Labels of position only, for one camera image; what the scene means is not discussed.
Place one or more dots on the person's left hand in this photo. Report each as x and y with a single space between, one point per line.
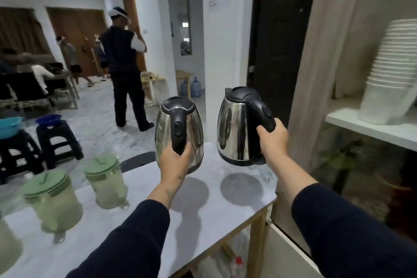
172 170

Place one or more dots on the person's right hand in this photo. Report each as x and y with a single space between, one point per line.
275 144

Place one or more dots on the grey wooden cabinet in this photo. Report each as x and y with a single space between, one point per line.
286 261

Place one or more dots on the person's left forearm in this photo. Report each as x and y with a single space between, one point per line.
130 242

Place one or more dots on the person's right forearm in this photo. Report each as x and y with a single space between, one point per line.
352 232

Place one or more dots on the blue water jug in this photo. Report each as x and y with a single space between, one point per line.
195 89
184 89

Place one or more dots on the small white-legged table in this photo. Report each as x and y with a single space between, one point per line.
153 78

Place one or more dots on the wooden side table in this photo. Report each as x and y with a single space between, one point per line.
183 74

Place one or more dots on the white table with wooden legs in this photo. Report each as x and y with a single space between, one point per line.
257 242

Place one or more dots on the dark wooden door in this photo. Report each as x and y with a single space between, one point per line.
283 43

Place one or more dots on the stack of white paper cups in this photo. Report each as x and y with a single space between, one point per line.
384 105

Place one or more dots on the plastic bottle with red cap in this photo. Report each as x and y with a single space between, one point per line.
237 269

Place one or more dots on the blue basin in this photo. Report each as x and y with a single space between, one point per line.
49 119

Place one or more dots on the black chair with patterned seat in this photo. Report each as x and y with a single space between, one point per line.
29 87

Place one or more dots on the brown double door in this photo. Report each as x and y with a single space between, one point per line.
78 33

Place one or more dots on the teal basin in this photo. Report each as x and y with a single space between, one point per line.
9 126

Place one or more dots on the brown single door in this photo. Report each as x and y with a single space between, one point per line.
128 1

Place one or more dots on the brown curtain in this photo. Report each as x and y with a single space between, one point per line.
19 30

